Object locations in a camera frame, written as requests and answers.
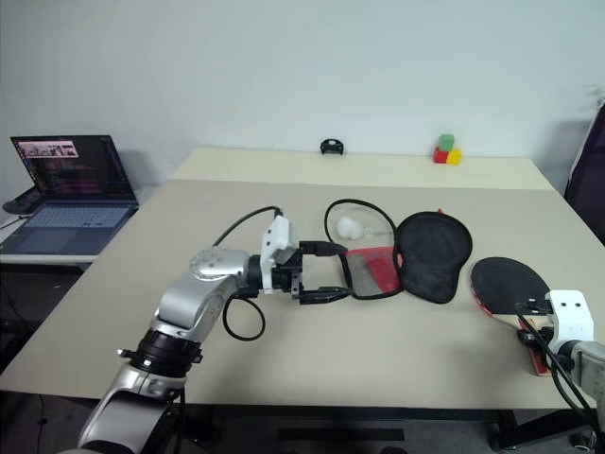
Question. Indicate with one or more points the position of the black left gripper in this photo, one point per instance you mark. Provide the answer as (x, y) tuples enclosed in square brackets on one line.
[(286, 279)]

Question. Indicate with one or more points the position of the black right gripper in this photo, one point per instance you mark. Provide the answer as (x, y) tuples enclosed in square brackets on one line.
[(543, 338)]

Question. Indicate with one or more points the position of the black rubber table tennis paddle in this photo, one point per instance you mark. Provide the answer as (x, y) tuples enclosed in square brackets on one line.
[(506, 284)]

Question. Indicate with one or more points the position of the white fluffy zipper pull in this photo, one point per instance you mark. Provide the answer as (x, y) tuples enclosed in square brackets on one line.
[(349, 227)]

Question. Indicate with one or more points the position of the black and red paddle case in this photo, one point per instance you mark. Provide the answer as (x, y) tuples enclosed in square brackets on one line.
[(432, 255)]

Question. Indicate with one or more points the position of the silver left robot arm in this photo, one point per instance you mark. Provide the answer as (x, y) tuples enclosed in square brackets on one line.
[(212, 269)]

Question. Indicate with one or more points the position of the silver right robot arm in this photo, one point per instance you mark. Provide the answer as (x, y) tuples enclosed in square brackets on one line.
[(588, 357)]

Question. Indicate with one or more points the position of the small black clamp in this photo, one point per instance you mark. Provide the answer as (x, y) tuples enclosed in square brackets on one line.
[(332, 146)]

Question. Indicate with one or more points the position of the black office chair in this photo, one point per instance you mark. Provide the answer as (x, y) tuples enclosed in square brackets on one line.
[(588, 179)]

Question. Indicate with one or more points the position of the red cube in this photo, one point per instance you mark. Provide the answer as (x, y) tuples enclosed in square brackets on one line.
[(441, 155)]

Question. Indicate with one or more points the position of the yellow cube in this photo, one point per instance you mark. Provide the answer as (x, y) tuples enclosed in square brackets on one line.
[(454, 157)]

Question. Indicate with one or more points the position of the green cube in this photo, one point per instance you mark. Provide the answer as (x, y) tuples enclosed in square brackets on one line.
[(446, 141)]

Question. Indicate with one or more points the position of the dark blue open laptop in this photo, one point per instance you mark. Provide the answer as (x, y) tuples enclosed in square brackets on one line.
[(71, 198)]

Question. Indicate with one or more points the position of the black controller beside laptop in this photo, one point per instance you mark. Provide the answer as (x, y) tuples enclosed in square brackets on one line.
[(21, 202)]

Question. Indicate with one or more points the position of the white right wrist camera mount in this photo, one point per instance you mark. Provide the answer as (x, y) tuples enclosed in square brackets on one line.
[(569, 314)]

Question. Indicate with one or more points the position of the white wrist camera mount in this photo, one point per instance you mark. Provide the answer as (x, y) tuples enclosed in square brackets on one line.
[(569, 314), (280, 236)]

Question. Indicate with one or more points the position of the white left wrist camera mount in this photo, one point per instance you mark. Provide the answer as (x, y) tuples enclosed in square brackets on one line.
[(280, 236)]

